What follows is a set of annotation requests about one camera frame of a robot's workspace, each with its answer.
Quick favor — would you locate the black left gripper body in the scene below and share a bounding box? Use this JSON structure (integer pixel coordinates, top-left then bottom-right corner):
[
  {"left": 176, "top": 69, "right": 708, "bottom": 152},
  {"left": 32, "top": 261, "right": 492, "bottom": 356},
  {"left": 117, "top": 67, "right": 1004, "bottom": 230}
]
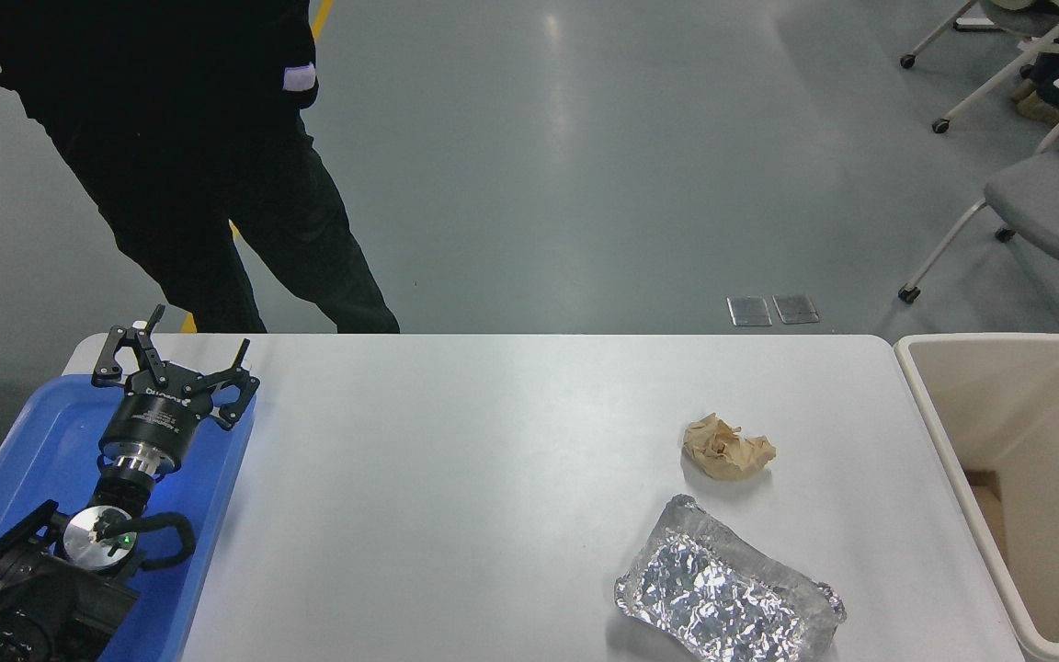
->
[{"left": 99, "top": 363, "right": 218, "bottom": 461}]

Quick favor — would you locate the blue plastic tray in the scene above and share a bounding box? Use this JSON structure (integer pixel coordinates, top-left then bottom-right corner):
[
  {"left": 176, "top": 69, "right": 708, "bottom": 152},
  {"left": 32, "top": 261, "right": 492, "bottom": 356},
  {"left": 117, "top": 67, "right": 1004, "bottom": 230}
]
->
[{"left": 0, "top": 372, "right": 256, "bottom": 662}]

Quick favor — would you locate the crumpled tan paper ball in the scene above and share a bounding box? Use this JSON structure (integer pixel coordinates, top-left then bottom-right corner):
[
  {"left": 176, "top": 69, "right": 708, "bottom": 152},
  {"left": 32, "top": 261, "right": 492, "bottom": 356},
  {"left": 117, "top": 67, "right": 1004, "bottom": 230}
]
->
[{"left": 683, "top": 413, "right": 778, "bottom": 482}]

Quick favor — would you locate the metal floor plate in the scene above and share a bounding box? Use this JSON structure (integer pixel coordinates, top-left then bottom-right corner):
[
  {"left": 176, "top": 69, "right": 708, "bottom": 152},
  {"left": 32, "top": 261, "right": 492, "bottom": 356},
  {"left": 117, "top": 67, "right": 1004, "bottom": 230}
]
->
[
  {"left": 772, "top": 294, "right": 821, "bottom": 326},
  {"left": 727, "top": 296, "right": 772, "bottom": 328}
]

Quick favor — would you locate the silver foil tray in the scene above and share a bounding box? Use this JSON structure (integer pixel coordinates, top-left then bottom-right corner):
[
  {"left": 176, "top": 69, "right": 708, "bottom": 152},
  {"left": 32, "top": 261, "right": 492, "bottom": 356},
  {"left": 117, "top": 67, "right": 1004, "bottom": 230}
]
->
[{"left": 615, "top": 495, "right": 848, "bottom": 662}]

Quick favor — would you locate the large pale plastic bin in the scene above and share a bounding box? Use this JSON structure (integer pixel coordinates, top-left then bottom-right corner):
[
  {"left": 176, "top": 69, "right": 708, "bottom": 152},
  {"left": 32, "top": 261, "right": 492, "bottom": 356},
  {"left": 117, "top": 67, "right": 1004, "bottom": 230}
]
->
[{"left": 894, "top": 333, "right": 1059, "bottom": 662}]

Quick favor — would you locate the grey seat office chair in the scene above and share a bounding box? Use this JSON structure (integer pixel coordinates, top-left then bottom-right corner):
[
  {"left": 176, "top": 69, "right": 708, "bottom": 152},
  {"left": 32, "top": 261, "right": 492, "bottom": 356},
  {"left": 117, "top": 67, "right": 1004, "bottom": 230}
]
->
[{"left": 897, "top": 63, "right": 1059, "bottom": 305}]

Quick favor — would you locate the white frame office chair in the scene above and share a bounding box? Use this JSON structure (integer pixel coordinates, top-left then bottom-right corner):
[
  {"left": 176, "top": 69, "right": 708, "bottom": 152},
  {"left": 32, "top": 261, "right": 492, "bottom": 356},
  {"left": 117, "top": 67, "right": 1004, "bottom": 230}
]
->
[{"left": 900, "top": 0, "right": 1059, "bottom": 135}]

